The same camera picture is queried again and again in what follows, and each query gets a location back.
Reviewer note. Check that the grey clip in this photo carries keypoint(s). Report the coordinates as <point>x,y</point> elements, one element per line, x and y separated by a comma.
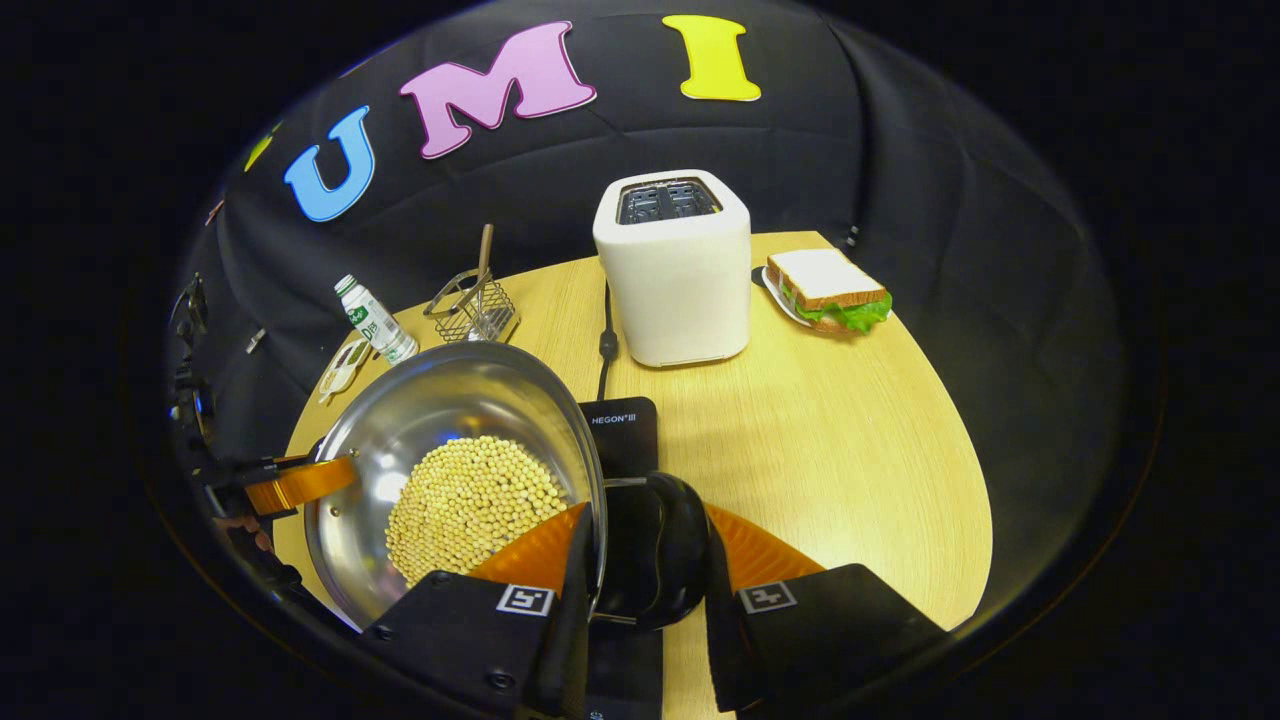
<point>255,341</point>

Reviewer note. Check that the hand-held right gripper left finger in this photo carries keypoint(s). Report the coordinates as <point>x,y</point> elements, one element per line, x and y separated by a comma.
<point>570,640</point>

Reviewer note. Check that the wooden stick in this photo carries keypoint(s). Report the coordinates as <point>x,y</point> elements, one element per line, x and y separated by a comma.
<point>485,250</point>

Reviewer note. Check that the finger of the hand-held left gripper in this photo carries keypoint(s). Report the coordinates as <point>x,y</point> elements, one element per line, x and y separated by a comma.
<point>300,483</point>

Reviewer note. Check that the sandwich with lettuce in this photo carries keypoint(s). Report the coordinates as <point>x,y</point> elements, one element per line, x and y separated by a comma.
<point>825,275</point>

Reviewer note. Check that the pink clip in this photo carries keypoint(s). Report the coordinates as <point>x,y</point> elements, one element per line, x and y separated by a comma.
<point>215,212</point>

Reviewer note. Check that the small white plate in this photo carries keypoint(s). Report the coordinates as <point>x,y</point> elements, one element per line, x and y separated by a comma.
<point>785,312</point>

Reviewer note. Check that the white drink bottle green label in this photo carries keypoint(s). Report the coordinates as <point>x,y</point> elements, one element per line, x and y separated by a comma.
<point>375,320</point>

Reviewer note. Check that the white toaster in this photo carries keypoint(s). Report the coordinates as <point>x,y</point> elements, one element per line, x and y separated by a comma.
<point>680,290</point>

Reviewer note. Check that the black induction cooktop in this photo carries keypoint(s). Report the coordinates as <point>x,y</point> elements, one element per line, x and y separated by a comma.
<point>625,445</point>

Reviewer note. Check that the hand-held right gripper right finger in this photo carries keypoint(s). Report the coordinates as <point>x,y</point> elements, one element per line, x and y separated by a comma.
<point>722,630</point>

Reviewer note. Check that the pile of soybeans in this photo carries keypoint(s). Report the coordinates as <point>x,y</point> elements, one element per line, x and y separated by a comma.
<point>470,500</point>

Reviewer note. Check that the white divided seasoning dish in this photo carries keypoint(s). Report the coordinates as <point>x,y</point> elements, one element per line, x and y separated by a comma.
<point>345,368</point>

